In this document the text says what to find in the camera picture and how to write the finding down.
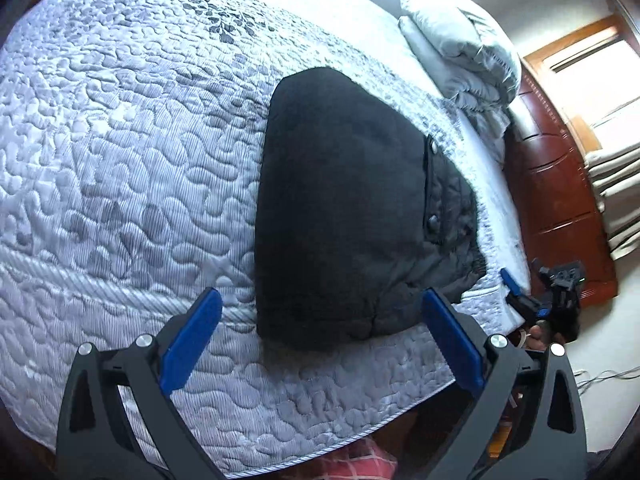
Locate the striped white curtain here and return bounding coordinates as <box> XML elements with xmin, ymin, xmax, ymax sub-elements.
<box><xmin>585</xmin><ymin>145</ymin><xmax>640</xmax><ymax>261</ymax></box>

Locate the folded grey duvet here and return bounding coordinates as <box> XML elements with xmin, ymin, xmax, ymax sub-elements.
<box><xmin>398</xmin><ymin>0</ymin><xmax>522</xmax><ymax>136</ymax></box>

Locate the black jacket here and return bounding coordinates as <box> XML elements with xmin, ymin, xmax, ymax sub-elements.
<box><xmin>254</xmin><ymin>66</ymin><xmax>488</xmax><ymax>353</ymax></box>

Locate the white quilted mattress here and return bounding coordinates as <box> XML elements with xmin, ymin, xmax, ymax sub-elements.
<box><xmin>0</xmin><ymin>0</ymin><xmax>521</xmax><ymax>476</ymax></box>

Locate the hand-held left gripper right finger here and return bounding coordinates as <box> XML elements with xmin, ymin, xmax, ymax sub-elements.
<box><xmin>422</xmin><ymin>289</ymin><xmax>588</xmax><ymax>480</ymax></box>

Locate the person's right hand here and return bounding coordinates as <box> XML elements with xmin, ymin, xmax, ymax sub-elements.
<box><xmin>525</xmin><ymin>324</ymin><xmax>553</xmax><ymax>352</ymax></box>

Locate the thin floor cable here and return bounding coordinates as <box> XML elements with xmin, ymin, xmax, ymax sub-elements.
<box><xmin>575</xmin><ymin>367</ymin><xmax>640</xmax><ymax>393</ymax></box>

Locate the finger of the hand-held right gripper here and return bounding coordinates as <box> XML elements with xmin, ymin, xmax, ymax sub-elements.
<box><xmin>500</xmin><ymin>267</ymin><xmax>522</xmax><ymax>297</ymax></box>

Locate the red plaid clothing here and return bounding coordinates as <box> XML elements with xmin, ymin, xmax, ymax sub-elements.
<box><xmin>277</xmin><ymin>435</ymin><xmax>401</xmax><ymax>480</ymax></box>

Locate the white bed sheet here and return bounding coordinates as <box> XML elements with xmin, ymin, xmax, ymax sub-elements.
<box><xmin>300</xmin><ymin>0</ymin><xmax>532</xmax><ymax>301</ymax></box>

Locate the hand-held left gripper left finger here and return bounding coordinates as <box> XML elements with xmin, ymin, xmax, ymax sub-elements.
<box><xmin>56</xmin><ymin>287</ymin><xmax>226</xmax><ymax>480</ymax></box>

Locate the red-brown wooden headboard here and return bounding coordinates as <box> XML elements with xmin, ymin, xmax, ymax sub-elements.
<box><xmin>502</xmin><ymin>57</ymin><xmax>618</xmax><ymax>306</ymax></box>

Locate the wooden framed window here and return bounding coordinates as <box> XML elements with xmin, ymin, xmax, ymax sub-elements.
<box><xmin>522</xmin><ymin>15</ymin><xmax>640</xmax><ymax>151</ymax></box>

